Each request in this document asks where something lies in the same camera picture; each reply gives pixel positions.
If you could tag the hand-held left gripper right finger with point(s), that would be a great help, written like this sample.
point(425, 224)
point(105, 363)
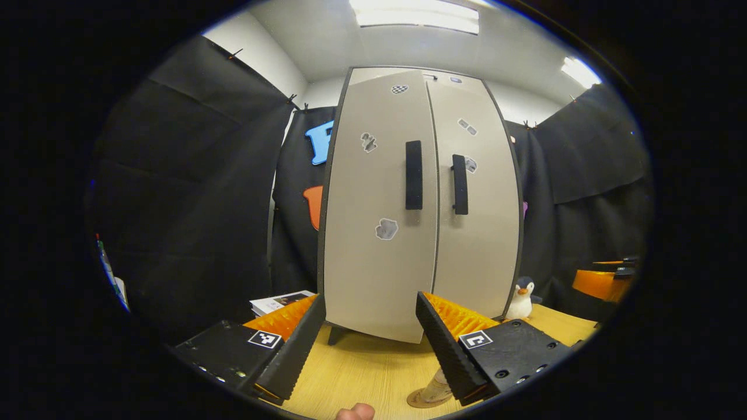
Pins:
point(446, 350)

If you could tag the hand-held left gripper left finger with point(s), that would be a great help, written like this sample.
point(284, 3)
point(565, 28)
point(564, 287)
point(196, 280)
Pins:
point(297, 350)

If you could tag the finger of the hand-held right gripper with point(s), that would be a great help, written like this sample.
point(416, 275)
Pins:
point(598, 284)
point(627, 261)

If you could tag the clear plastic bottle red label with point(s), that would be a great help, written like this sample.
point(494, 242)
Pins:
point(436, 388)

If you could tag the grey cabinet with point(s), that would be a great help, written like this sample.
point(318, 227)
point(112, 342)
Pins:
point(334, 335)

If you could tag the round brown coaster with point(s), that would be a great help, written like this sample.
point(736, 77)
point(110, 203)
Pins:
point(417, 400)

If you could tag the grey cabinet door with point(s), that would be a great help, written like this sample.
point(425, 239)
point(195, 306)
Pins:
point(373, 280)
point(484, 262)

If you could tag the penguin plush toy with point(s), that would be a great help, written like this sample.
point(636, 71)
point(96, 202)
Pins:
point(521, 303)

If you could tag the blue edged white panel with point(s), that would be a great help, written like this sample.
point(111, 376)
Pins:
point(119, 286)

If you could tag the black backdrop cloth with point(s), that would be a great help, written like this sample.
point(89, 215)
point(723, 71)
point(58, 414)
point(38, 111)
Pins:
point(192, 192)

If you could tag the small ceiling light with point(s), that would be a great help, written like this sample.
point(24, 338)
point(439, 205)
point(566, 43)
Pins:
point(580, 73)

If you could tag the long ceiling light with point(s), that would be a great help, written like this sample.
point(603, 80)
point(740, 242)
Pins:
point(414, 14)

